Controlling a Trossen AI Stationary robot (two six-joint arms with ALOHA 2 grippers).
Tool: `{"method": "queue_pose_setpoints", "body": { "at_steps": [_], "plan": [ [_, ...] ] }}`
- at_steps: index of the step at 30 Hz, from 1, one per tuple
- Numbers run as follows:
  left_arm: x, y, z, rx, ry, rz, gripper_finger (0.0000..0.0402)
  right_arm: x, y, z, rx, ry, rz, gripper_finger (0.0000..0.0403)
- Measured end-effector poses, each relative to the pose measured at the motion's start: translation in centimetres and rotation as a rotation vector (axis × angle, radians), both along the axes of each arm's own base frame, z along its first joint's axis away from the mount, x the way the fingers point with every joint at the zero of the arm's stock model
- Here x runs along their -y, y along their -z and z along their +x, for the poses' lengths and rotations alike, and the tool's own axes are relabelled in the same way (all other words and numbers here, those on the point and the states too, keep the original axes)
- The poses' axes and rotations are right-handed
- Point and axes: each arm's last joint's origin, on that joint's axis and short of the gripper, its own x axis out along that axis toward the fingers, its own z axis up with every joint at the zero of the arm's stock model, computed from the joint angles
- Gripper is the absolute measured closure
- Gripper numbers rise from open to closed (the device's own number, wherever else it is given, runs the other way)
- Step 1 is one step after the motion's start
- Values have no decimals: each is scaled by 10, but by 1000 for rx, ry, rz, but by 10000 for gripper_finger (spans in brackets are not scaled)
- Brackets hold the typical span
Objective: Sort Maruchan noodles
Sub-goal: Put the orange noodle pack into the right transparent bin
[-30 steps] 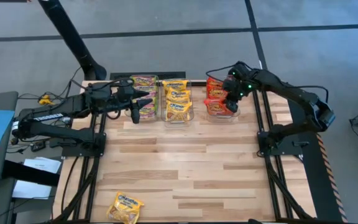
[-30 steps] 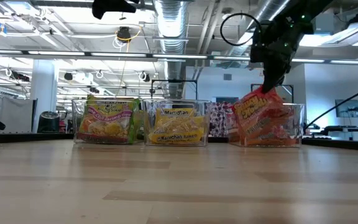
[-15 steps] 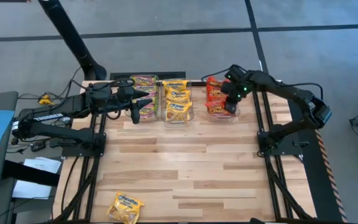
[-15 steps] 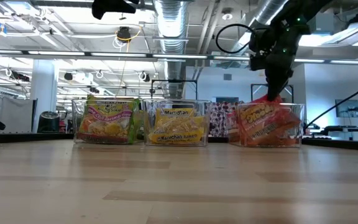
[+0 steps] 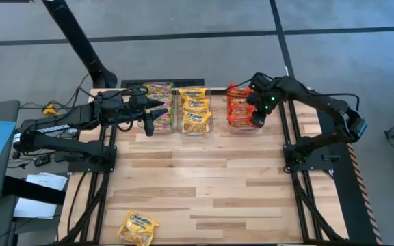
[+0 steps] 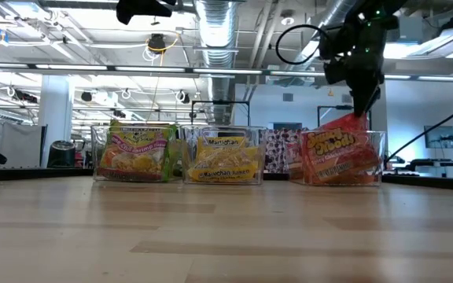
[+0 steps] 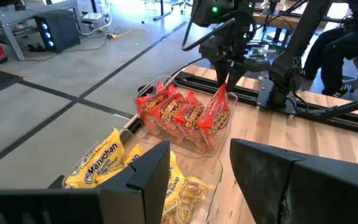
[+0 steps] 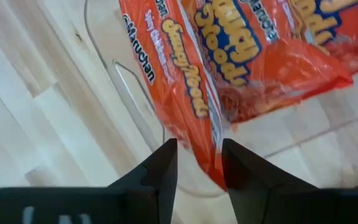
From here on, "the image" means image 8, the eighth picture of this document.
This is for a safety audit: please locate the clear plastic bin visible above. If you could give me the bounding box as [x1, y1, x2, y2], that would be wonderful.
[84, 0, 358, 198]

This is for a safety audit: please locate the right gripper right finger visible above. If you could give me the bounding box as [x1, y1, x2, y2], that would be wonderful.
[221, 138, 358, 224]

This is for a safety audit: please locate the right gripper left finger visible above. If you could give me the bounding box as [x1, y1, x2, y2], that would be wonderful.
[0, 138, 179, 224]

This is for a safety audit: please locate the red Saucy Noods noodle pack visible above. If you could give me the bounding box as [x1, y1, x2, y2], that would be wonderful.
[119, 0, 229, 192]
[178, 0, 354, 124]
[287, 0, 358, 74]

